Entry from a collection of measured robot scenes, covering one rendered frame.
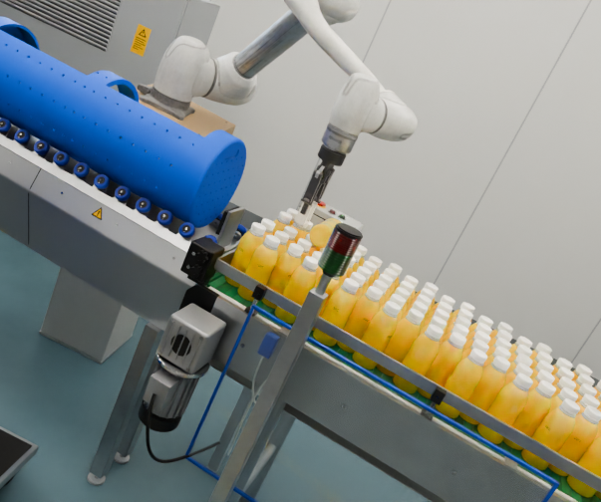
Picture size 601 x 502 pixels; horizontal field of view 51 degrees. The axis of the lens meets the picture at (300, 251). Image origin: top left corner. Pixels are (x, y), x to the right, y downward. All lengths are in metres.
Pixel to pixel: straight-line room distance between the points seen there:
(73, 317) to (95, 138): 1.11
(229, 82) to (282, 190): 2.30
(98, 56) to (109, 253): 1.92
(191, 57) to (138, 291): 0.94
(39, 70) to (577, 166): 3.58
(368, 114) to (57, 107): 0.87
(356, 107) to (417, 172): 2.89
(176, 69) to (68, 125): 0.65
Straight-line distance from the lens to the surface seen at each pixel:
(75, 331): 2.82
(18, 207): 2.12
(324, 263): 1.34
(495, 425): 1.59
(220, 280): 1.73
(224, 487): 1.67
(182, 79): 2.45
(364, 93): 1.71
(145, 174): 1.79
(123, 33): 3.61
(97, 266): 1.99
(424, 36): 4.52
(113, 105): 1.87
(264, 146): 4.69
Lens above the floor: 1.62
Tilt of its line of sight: 19 degrees down
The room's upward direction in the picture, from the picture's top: 25 degrees clockwise
